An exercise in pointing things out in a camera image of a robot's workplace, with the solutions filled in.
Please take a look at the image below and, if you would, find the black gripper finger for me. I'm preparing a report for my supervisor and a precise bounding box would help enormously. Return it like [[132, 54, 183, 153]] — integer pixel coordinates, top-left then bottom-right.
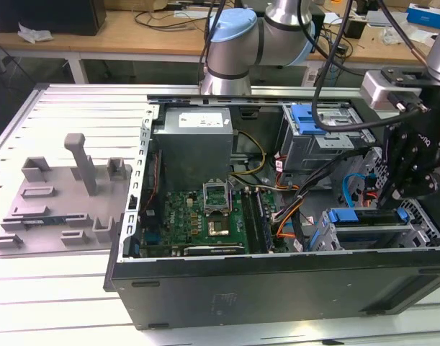
[[381, 167, 440, 211], [377, 121, 408, 209]]

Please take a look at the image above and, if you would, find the hard disk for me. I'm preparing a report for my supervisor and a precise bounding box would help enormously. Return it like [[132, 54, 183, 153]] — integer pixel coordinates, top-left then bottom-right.
[[308, 207, 410, 250]]

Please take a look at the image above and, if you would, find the metal disk bay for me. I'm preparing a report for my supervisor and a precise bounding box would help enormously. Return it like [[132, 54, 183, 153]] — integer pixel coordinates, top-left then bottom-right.
[[307, 146, 440, 253]]

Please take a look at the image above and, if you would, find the white box with phone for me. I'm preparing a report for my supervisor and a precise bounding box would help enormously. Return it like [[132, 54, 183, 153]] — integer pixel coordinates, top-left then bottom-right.
[[419, 30, 440, 48]]

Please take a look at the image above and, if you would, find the wooden workbench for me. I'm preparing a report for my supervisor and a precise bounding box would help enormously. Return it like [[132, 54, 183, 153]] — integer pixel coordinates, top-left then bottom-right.
[[0, 9, 213, 86], [309, 9, 440, 86]]

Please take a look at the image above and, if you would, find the metal optical drive cage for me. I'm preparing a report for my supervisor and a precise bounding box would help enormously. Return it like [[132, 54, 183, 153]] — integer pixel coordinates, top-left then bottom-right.
[[279, 102, 377, 174]]

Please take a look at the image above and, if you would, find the blue plastic bay latch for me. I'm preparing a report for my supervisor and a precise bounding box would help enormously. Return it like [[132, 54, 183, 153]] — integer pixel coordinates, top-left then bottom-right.
[[290, 103, 331, 136]]

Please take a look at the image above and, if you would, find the clear plastic bag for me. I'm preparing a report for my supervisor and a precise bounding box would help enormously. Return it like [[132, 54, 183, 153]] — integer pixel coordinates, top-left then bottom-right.
[[380, 21, 412, 46]]

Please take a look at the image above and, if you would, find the blue cardboard box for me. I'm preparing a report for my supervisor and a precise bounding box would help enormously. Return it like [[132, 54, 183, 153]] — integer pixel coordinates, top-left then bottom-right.
[[405, 2, 440, 30]]

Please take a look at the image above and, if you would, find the flat silver device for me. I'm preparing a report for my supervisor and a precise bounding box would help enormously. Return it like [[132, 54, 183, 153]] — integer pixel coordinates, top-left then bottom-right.
[[364, 9, 410, 28]]

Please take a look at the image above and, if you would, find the small black cube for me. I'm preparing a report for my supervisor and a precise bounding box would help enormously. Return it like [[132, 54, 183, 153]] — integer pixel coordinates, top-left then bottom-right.
[[343, 17, 369, 40]]

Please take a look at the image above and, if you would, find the installed RAM stick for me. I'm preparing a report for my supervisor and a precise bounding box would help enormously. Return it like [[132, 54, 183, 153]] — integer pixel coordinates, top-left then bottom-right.
[[254, 187, 275, 253]]

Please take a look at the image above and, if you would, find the narrow black box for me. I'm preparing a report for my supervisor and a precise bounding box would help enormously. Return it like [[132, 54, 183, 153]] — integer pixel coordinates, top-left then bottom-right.
[[310, 6, 327, 41]]

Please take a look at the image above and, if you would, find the black RAM slot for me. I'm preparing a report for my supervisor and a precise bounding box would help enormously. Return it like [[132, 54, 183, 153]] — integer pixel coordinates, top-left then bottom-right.
[[240, 187, 255, 253], [246, 187, 262, 253]]

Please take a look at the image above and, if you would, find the black PC case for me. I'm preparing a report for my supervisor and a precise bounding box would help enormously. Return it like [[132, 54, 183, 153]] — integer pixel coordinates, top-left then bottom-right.
[[103, 94, 440, 331]]

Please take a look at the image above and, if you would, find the metal socket cover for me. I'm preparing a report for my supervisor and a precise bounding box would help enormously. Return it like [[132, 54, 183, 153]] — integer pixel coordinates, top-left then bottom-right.
[[202, 178, 231, 217]]

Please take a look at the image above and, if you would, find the CPU socket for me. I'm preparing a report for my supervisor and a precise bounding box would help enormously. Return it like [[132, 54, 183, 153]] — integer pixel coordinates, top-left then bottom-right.
[[205, 213, 231, 239]]

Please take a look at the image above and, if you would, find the grey power supply unit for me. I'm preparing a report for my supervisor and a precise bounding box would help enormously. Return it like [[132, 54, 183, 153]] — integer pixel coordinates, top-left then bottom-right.
[[152, 106, 239, 192]]

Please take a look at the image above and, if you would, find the black graphics card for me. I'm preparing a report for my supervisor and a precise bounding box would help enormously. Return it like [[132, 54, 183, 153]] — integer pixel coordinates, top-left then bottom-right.
[[172, 244, 248, 257]]

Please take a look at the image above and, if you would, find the green motherboard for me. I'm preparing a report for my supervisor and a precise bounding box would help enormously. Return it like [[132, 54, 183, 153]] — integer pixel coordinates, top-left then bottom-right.
[[138, 187, 279, 257]]

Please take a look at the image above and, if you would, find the white paper sheet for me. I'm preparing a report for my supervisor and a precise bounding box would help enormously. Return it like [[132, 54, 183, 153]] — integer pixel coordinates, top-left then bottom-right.
[[173, 9, 221, 20]]

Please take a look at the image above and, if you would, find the grey parts rack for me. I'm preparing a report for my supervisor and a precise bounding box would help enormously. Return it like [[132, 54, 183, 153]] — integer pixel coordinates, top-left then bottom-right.
[[0, 133, 135, 257]]

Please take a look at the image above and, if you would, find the RAM stick on rack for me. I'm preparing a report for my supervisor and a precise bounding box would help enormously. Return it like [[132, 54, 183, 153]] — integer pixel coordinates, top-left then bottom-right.
[[21, 216, 68, 226]]

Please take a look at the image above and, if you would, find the black computer tower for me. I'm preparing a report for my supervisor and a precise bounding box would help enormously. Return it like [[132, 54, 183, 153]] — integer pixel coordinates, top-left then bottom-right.
[[0, 0, 107, 37]]

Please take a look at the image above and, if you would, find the crumpled plastic bag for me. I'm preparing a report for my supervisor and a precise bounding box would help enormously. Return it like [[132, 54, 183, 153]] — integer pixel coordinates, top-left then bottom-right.
[[17, 22, 55, 45]]

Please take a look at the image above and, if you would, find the blue wire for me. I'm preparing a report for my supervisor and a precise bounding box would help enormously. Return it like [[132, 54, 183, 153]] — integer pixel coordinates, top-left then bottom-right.
[[341, 173, 367, 208]]

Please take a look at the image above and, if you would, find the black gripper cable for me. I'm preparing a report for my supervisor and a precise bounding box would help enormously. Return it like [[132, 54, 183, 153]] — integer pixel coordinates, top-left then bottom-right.
[[377, 0, 433, 66]]

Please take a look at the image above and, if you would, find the black camera cable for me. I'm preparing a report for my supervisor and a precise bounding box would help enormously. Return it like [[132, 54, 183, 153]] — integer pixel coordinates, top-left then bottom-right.
[[310, 0, 421, 132]]

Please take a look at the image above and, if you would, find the black wire bundle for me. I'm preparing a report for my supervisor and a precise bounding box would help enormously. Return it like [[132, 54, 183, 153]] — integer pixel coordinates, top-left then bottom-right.
[[290, 146, 372, 253]]

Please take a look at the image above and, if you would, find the yellow wire bundle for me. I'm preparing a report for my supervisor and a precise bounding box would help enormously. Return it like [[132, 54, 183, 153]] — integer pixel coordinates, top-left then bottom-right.
[[229, 130, 268, 178]]

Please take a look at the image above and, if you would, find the orange wire bundle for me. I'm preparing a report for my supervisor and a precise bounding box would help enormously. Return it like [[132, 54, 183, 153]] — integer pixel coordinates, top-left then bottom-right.
[[272, 201, 304, 239]]

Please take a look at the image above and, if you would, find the black hanging cable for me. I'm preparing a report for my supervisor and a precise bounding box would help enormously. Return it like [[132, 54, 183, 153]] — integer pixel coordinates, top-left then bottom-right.
[[197, 0, 228, 87]]

